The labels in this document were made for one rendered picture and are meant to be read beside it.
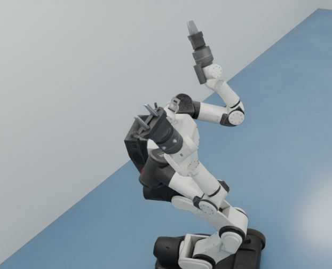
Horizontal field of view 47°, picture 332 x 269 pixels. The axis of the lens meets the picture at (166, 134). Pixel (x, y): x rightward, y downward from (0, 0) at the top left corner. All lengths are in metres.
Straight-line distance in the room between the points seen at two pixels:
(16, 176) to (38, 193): 0.26
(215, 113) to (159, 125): 0.69
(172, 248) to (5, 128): 1.37
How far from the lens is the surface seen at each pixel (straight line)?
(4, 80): 2.74
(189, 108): 1.90
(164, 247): 2.44
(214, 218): 2.07
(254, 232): 2.63
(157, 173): 1.60
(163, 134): 1.33
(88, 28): 3.00
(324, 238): 2.88
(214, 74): 1.84
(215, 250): 2.31
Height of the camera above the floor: 2.28
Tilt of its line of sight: 37 degrees down
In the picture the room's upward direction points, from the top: 13 degrees counter-clockwise
